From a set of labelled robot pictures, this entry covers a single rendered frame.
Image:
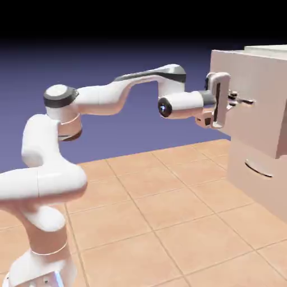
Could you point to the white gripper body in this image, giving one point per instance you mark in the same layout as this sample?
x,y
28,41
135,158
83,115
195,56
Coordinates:
x,y
223,98

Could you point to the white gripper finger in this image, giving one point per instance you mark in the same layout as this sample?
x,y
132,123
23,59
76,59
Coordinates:
x,y
232,104
232,94

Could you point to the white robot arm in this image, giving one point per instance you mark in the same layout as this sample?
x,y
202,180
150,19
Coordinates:
x,y
101,98

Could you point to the pale beige cabinet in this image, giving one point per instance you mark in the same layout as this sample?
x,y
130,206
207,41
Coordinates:
x,y
251,192

